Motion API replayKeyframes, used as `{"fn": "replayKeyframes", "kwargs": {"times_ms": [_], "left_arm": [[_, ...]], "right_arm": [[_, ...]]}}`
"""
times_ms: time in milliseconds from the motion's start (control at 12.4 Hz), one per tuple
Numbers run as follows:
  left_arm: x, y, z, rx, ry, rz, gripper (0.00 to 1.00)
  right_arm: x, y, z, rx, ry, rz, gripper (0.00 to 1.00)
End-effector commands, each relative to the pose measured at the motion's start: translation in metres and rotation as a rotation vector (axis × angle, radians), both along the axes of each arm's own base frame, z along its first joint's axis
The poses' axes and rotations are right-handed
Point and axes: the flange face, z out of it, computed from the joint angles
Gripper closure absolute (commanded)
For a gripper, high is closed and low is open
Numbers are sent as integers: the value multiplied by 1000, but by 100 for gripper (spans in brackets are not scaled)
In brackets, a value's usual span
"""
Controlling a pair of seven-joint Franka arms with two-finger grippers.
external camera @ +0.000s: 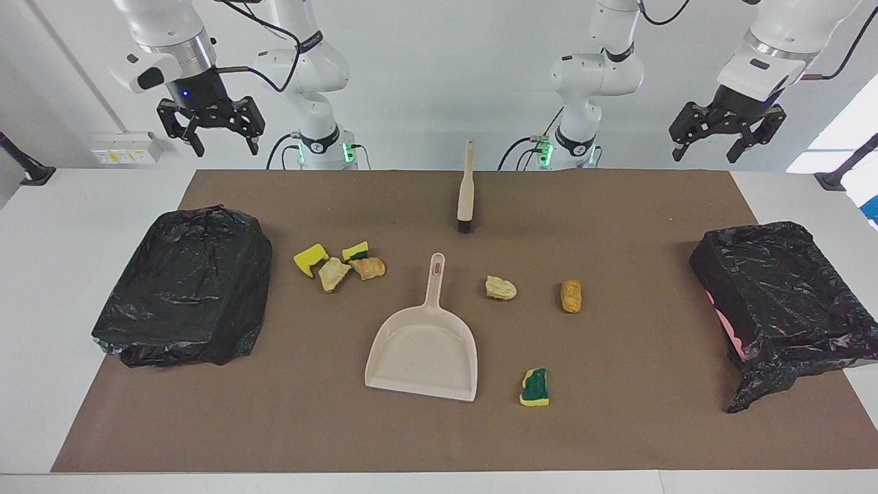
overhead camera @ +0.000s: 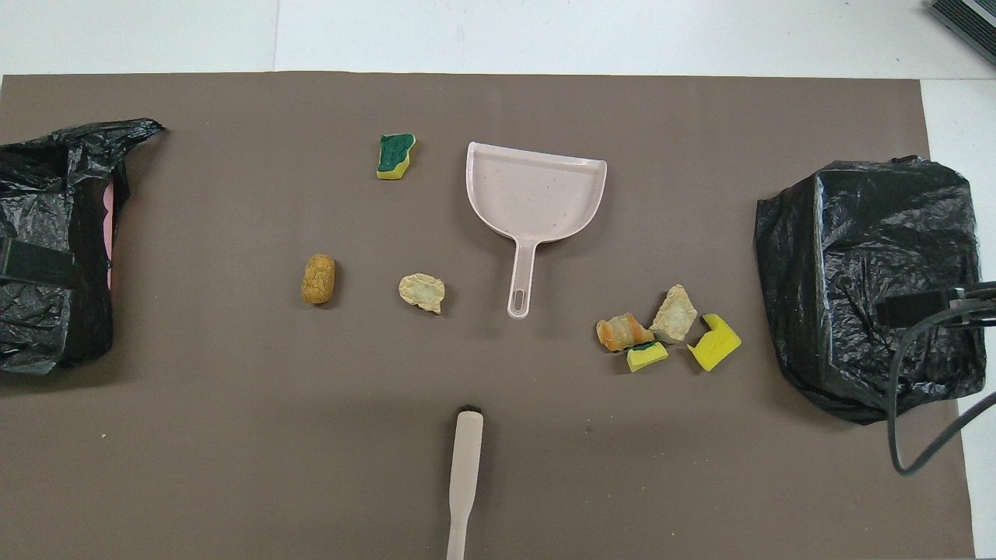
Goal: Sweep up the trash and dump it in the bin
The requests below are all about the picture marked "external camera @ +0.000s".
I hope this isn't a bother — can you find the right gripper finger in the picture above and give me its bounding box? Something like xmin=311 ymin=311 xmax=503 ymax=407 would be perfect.
xmin=233 ymin=96 xmax=266 ymax=156
xmin=157 ymin=99 xmax=204 ymax=157

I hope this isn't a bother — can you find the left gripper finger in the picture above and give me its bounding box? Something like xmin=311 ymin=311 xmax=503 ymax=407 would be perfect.
xmin=727 ymin=108 xmax=787 ymax=164
xmin=669 ymin=103 xmax=717 ymax=162

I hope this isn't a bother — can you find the notched yellow sponge piece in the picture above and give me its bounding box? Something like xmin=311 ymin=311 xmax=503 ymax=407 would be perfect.
xmin=293 ymin=244 xmax=329 ymax=279

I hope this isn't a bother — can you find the pale bread piece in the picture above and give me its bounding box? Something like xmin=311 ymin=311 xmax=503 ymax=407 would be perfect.
xmin=318 ymin=257 xmax=352 ymax=294

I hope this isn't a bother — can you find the orange toasted bread piece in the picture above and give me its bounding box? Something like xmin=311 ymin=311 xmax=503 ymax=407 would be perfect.
xmin=348 ymin=256 xmax=386 ymax=281

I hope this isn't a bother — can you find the beige hand brush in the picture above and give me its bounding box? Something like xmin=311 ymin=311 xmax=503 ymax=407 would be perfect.
xmin=457 ymin=139 xmax=476 ymax=234

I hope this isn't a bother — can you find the beige plastic dustpan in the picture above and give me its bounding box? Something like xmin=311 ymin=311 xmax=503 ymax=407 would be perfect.
xmin=364 ymin=252 xmax=478 ymax=403

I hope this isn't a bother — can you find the large yellow green sponge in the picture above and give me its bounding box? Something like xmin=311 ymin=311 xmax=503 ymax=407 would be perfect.
xmin=519 ymin=368 xmax=550 ymax=407

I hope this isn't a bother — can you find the black bag lined pink bin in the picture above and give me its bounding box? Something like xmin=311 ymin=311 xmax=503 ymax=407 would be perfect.
xmin=689 ymin=221 xmax=878 ymax=414

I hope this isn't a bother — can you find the black clamp stand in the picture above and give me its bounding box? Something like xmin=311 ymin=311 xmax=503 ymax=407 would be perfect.
xmin=0 ymin=130 xmax=57 ymax=186
xmin=814 ymin=132 xmax=878 ymax=191

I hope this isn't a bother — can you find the brown table mat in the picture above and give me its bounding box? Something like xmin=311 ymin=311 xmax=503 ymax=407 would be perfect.
xmin=51 ymin=169 xmax=878 ymax=473

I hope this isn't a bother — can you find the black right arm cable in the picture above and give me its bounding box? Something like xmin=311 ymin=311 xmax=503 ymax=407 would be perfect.
xmin=214 ymin=0 xmax=306 ymax=93

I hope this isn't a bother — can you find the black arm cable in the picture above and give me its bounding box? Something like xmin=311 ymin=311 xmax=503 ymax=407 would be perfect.
xmin=214 ymin=0 xmax=306 ymax=93
xmin=634 ymin=0 xmax=878 ymax=82

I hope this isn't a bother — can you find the white wall socket box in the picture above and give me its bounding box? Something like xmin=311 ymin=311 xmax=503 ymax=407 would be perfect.
xmin=91 ymin=132 xmax=164 ymax=165

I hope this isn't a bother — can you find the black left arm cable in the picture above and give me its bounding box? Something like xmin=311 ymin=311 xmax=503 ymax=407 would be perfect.
xmin=634 ymin=0 xmax=878 ymax=82

